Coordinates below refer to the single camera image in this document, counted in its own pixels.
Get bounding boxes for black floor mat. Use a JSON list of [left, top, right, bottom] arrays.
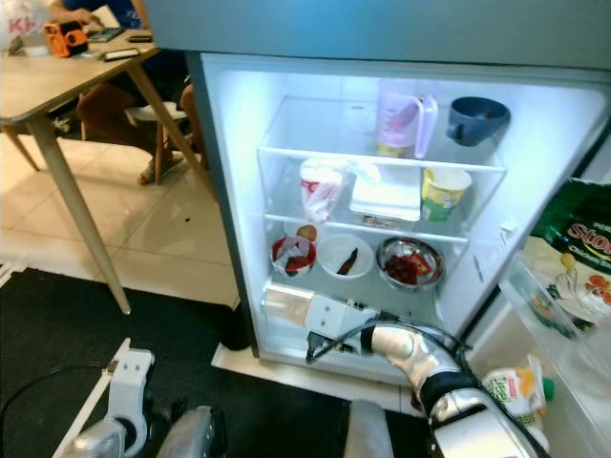
[[0, 267, 440, 458]]

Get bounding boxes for clear plastic food container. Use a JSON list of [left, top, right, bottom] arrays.
[[263, 281, 345, 333]]

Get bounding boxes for steel bowl of red food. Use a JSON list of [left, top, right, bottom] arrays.
[[375, 237, 445, 290]]

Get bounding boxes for white lidded food box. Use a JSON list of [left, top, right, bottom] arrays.
[[348, 162, 424, 222]]

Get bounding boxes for dark grey fridge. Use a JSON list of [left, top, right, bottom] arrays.
[[146, 0, 611, 458]]

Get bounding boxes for red yellow food packet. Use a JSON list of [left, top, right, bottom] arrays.
[[282, 294, 314, 327]]

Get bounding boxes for seated person in blue shirt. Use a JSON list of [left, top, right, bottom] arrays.
[[48, 0, 219, 192]]

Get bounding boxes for red white bucket in bag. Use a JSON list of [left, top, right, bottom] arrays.
[[299, 157, 354, 225]]

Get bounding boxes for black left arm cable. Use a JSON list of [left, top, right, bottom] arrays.
[[0, 361, 116, 406]]

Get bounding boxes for pale grey right wrist camera mount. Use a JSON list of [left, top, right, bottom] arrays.
[[305, 294, 380, 343]]

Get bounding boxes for white floor tape strip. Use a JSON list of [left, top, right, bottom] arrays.
[[51, 339, 123, 458], [0, 262, 27, 289]]

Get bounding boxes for white green printed food pouch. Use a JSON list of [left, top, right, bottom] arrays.
[[482, 355, 557, 451]]

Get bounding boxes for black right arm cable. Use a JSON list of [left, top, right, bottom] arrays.
[[329, 313, 474, 368]]

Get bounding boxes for lilac plastic pitcher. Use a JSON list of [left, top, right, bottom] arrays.
[[375, 78, 440, 158]]

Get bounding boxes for bowl of red bagged food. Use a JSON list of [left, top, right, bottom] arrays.
[[269, 224, 318, 278]]

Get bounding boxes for light wooden table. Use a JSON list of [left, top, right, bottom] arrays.
[[0, 38, 156, 316]]

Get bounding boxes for green yellow paper cup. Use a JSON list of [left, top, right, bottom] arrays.
[[420, 167, 474, 223]]

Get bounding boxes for white shell chair wooden legs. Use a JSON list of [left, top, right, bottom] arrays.
[[124, 81, 201, 187]]

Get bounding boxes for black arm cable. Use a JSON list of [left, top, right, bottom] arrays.
[[329, 313, 474, 368], [0, 361, 116, 406]]

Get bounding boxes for dark phone with lit screen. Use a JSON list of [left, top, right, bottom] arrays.
[[89, 26, 126, 44]]

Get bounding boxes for dark grey handled bowl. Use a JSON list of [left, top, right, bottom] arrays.
[[446, 95, 512, 147]]

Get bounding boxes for white bowl with dark piece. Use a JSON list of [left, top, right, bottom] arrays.
[[315, 234, 373, 280]]

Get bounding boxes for silver left robot leg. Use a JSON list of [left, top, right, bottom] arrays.
[[156, 406, 228, 458]]

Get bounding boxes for glass fridge shelf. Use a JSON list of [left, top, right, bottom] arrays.
[[263, 160, 474, 244], [256, 95, 509, 175]]

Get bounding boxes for white slim phone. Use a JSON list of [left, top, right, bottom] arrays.
[[103, 48, 141, 63]]

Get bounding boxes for white plastic bag red print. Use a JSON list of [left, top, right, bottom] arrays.
[[10, 0, 58, 44]]

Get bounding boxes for orange black device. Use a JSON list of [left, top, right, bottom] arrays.
[[43, 21, 89, 58]]

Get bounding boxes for dark green snack bag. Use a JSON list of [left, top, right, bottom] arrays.
[[530, 179, 611, 330]]

